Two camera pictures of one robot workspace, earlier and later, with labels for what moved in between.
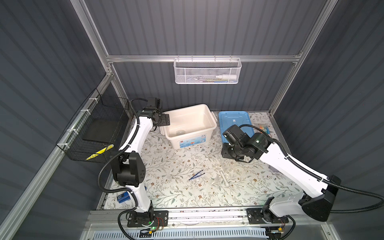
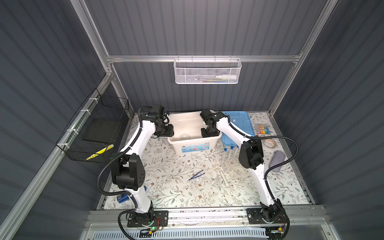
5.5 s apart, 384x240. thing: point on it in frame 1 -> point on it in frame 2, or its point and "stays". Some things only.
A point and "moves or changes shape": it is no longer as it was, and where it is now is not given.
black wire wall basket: (96, 134) stays
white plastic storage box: (190, 126) moves or changes shape
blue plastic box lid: (227, 119) stays
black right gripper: (223, 153) -> (203, 135)
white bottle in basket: (226, 77) stays
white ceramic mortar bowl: (180, 132) -> (184, 136)
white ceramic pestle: (226, 184) stays
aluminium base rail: (302, 219) stays
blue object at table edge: (123, 197) stays
